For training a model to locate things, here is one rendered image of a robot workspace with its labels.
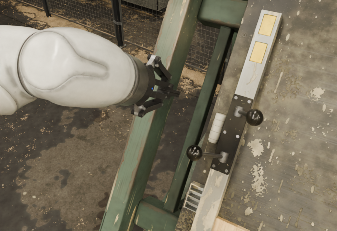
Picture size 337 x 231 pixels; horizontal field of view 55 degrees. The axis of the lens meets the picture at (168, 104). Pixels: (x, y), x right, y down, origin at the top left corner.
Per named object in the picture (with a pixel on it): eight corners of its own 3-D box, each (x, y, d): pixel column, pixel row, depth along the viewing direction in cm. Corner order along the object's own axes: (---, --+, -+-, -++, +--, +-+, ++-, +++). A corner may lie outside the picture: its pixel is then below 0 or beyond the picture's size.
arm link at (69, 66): (145, 46, 49) (75, 39, 54) (83, 14, 35) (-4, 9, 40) (134, 115, 50) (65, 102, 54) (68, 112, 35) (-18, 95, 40)
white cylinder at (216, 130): (217, 112, 87) (208, 140, 87) (215, 111, 84) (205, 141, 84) (228, 116, 86) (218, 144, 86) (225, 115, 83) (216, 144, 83)
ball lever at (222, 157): (218, 161, 83) (180, 157, 74) (223, 147, 83) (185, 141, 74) (229, 167, 80) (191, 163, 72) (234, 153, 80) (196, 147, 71)
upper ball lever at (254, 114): (227, 116, 81) (246, 125, 67) (232, 101, 80) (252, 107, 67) (241, 120, 81) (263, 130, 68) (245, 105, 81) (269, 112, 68)
